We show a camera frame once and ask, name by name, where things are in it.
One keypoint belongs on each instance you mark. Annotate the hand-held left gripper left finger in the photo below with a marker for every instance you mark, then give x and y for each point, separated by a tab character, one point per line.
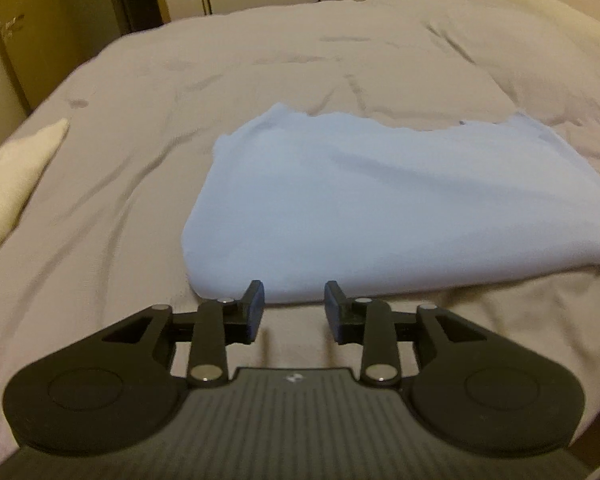
255	312

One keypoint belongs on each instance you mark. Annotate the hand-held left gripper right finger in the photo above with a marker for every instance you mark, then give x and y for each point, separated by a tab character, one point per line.
333	312

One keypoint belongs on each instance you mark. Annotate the light blue sweatshirt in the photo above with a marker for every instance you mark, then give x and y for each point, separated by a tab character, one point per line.
380	200

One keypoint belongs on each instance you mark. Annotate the grey bed duvet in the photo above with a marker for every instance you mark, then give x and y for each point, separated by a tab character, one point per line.
130	185

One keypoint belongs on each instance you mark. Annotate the cream pillow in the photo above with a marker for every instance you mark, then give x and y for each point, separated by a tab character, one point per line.
10	180

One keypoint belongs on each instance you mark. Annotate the brown wooden door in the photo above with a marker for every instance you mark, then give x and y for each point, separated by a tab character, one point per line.
35	20

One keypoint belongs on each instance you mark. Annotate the white pillow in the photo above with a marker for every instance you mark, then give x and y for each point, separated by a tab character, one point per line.
555	10

